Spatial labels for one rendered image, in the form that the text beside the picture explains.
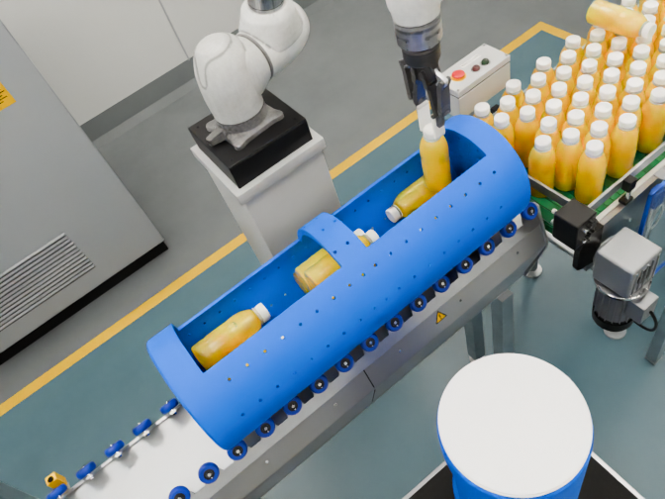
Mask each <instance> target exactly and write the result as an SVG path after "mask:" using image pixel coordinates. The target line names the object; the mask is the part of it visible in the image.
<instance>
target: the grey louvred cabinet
mask: <svg viewBox="0 0 665 499"><path fill-rule="evenodd" d="M166 250H168V247H167V245H166V244H165V243H164V238H163V237H162V235H161V234H160V233H159V231H158V230H157V229H156V227H155V226H154V225H153V223H152V222H151V221H150V219H149V218H148V217H147V215H146V214H145V213H144V211H143V209H142V208H141V207H140V205H139V204H138V203H137V201H136V200H135V199H134V197H133V196H132V195H131V193H130V192H129V191H128V189H127V188H126V187H125V185H124V184H123V183H122V181H121V180H120V179H119V177H118V176H117V175H116V173H115V172H114V171H113V169H112V168H111V167H110V165H109V164H108V163H107V161H106V160H105V159H104V157H103V156H102V155H101V153H100V152H98V150H97V149H96V147H95V146H94V145H93V143H92V142H91V141H90V139H89V138H88V137H87V135H86V134H85V133H84V131H83V130H82V129H81V127H80V126H79V125H78V123H77V122H76V121H75V119H74V118H73V117H72V115H71V114H70V113H69V111H68V110H67V109H66V107H65V106H64V105H63V103H62V102H61V101H60V99H59V98H58V97H57V95H56V94H55V93H54V91H53V90H52V88H51V87H50V86H49V84H48V83H47V81H46V80H45V79H44V77H43V76H42V75H41V73H40V72H39V71H38V69H37V68H36V67H35V65H34V64H33V63H32V61H31V60H30V59H29V57H28V56H27V55H26V53H25V52H24V51H23V49H22V48H21V47H20V45H19V44H18V43H17V41H16V40H15V39H14V37H13V36H12V35H11V33H10V32H9V31H8V29H7V28H6V26H5V25H4V24H3V22H2V21H1V20H0V365H1V364H3V363H4V362H6V361H7V360H8V359H10V358H11V357H13V356H14V355H16V354H17V353H19V352H20V351H21V350H23V349H25V348H26V347H28V346H29V345H31V344H32V343H33V342H35V341H36V340H38V339H39V338H41V337H42V336H43V335H45V334H46V333H48V332H49V331H51V330H52V329H54V328H55V327H56V326H58V325H59V324H61V323H62V322H64V321H65V320H67V319H68V318H69V317H71V316H72V315H74V314H75V313H77V312H78V311H80V310H81V309H82V308H84V307H85V306H87V305H88V304H90V303H91V302H93V301H94V300H95V299H97V298H98V297H100V296H101V295H103V294H104V293H106V292H107V291H108V290H110V289H111V288H113V287H114V286H116V285H117V284H118V283H120V282H121V281H123V280H124V279H126V278H127V277H129V276H130V275H131V274H133V273H134V272H136V271H137V270H139V269H140V268H142V267H143V266H144V265H146V264H147V263H149V262H150V261H152V260H153V259H155V258H156V257H157V256H159V255H160V254H162V253H163V252H165V251H166Z"/></svg>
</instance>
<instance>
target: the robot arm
mask: <svg viewBox="0 0 665 499"><path fill-rule="evenodd" d="M441 1H442V0H386V4H387V7H388V9H389V11H390V12H391V15H392V18H393V25H394V29H395V34H396V40H397V44H398V47H400V48H401V49H402V54H403V58H402V59H400V60H399V64H400V66H401V68H402V71H403V76H404V81H405V86H406V90H407V95H408V98H409V100H413V101H414V104H415V105H416V108H417V114H418V118H419V125H420V131H421V132H422V131H423V127H424V126H425V125H426V124H428V123H431V126H432V133H433V139H434V140H438V139H439V138H440V137H442V136H443V135H444V134H445V127H444V124H445V122H444V117H445V116H446V115H447V114H449V113H450V112H451V109H450V90H449V85H450V82H451V78H450V76H448V75H447V76H446V77H444V76H443V75H442V74H441V73H440V67H439V65H438V61H439V58H440V55H441V49H440V40H441V38H442V34H443V32H442V22H441V10H440V2H441ZM309 32H310V24H309V20H308V17H307V15H306V13H305V11H304V10H303V9H302V8H301V7H300V6H299V5H298V4H297V3H295V2H293V1H292V0H244V2H243V3H242V5H241V8H240V19H239V25H238V33H237V34H236V35H233V34H230V33H224V32H222V33H215V34H212V35H209V36H207V37H205V38H204V39H203V40H201V41H200V43H199V44H198V45H197V47H196V48H195V50H194V57H193V63H194V72H195V76H196V80H197V83H198V86H199V88H200V91H201V93H202V95H203V98H204V100H205V102H206V104H207V106H208V107H209V109H210V111H211V112H212V114H213V116H214V118H215V119H214V120H212V121H210V122H209V123H207V125H206V128H207V130H208V131H209V132H212V133H211V134H210V135H209V136H208V137H207V138H206V141H207V143H209V145H210V146H211V147H212V146H214V145H216V144H218V143H220V142H222V141H224V140H226V141H227V142H229V143H230V144H232V145H233V146H234V147H235V149H236V150H242V149H244V148H245V146H246V145H247V144H248V143H249V142H250V141H252V140H253V139H254V138H256V137H257V136H258V135H260V134H261V133H262V132H264V131H265V130H266V129H268V128H269V127H270V126H272V125H273V124H274V123H276V122H278V121H280V120H282V119H283V118H284V115H283V112H282V111H280V110H276V109H273V108H271V107H270V106H268V105H266V104H265V102H264V100H263V98H262V95H261V94H262V93H263V91H264V89H265V87H266V85H267V83H268V82H269V80H270V79H271V78H272V77H274V76H275V75H277V74H278V73H279V72H280V71H282V70H283V69H284V68H285V67H286V66H287V65H288V64H289V63H290V62H291V61H292V60H293V59H294V58H295V57H296V56H297V55H298V54H299V53H300V52H301V50H302V49H303V47H304V46H305V44H306V42H307V39H308V36H309ZM413 90H414V92H412V91H413ZM426 91H427V96H428V100H429V103H430V106H431V110H432V114H430V113H429V105H428V100H426V99H427V97H426ZM425 100H426V101H425ZM424 101H425V102H424ZM430 120H431V121H430Z"/></svg>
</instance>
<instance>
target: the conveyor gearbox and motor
mask: <svg viewBox="0 0 665 499"><path fill-rule="evenodd" d="M661 254H662V248H661V247H660V246H658V245H656V244H655V243H653V242H651V241H650V240H648V239H646V238H645V237H643V236H641V235H640V234H638V233H636V232H634V231H633V230H631V229H629V228H627V227H623V228H622V229H621V230H620V231H618V232H617V233H616V234H615V235H614V236H610V237H608V238H607V239H606V240H605V241H603V242H601V244H600V245H599V246H598V248H597V250H596V253H595V255H594V258H593V263H594V269H593V274H592V275H593V279H594V283H595V285H596V290H595V295H594V301H593V308H592V317H593V320H594V321H595V323H596V324H597V325H598V326H599V327H601V328H602V329H604V330H607V331H610V332H620V331H624V330H626V329H627V328H629V327H630V326H631V325H632V323H633V322H634V323H635V324H636V325H638V326H639V327H640V328H642V329H644V330H646V331H649V332H654V331H656V329H657V327H658V321H657V319H656V317H655V315H654V313H653V312H654V310H655V307H656V304H657V301H658V298H659V297H658V296H657V295H655V294H654V293H652V292H651V291H649V289H650V286H651V283H652V278H653V277H654V276H655V275H654V273H655V270H656V267H657V264H658V260H659V257H660V255H661ZM650 315H651V317H652V319H653V321H654V327H653V328H652V329H650V328H647V327H645V326H643V325H641V323H642V322H643V321H644V320H646V319H647V318H648V317H649V316H650Z"/></svg>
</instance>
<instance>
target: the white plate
mask: <svg viewBox="0 0 665 499"><path fill-rule="evenodd" d="M437 419H438V430H439V435H440V438H441V442H442V445H443V447H444V449H445V451H446V453H447V455H448V457H449V458H450V460H451V461H452V463H453V464H454V465H455V467H456V468H457V469H458V470H459V471H460V472H461V473H462V474H463V475H464V476H465V477H466V478H468V479H469V480H470V481H471V482H473V483H474V484H476V485H477V486H479V487H481V488H483V489H485V490H487V491H489V492H492V493H495V494H498V495H501V496H506V497H512V498H532V497H538V496H542V495H546V494H549V493H551V492H554V491H556V490H557V489H559V488H561V487H563V486H564V485H566V484H567V483H568V482H569V481H571V480H572V479H573V478H574V477H575V476H576V475H577V473H578V472H579V471H580V470H581V468H582V467H583V465H584V463H585V461H586V459H587V457H588V454H589V452H590V448H591V444H592V437H593V427H592V419H591V415H590V411H589V408H588V406H587V403H586V401H585V399H584V397H583V395H582V394H581V392H580V391H579V389H578V388H577V386H576V385H575V384H574V383H573V382H572V381H571V380H570V378H569V377H567V376H566V375H565V374H564V373H563V372H562V371H560V370H559V369H558V368H556V367H554V366H553V365H551V364H549V363H547V362H545V361H543V360H541V359H538V358H536V357H533V356H529V355H525V354H518V353H498V354H492V355H488V356H484V357H482V358H479V359H477V360H475V361H473V362H471V363H469V364H467V365H466V366H464V367H463V368H462V369H461V370H459V371H458V372H457V373H456V374H455V375H454V376H453V378H452V379H451V380H450V381H449V383H448V384H447V386H446V388H445V390H444V392H443V394H442V396H441V399H440V403H439V407H438V416H437Z"/></svg>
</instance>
